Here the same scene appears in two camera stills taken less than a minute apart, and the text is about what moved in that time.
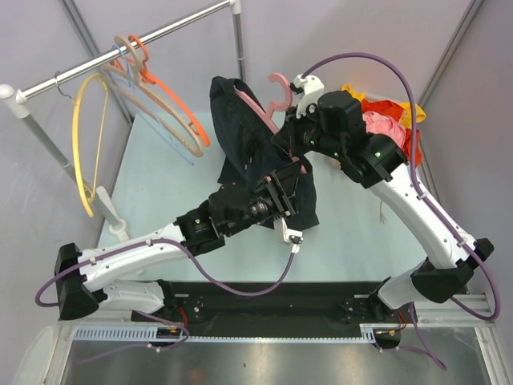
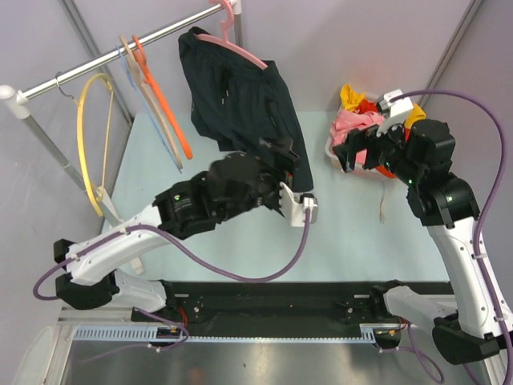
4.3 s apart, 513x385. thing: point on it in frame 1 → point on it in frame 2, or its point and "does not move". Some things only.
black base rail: [273, 305] does not move
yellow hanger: [84, 193] → [80, 134]
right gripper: [288, 135] → [373, 136]
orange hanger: [151, 79] → [150, 80]
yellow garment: [406, 119] does not move
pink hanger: [268, 112] → [224, 42]
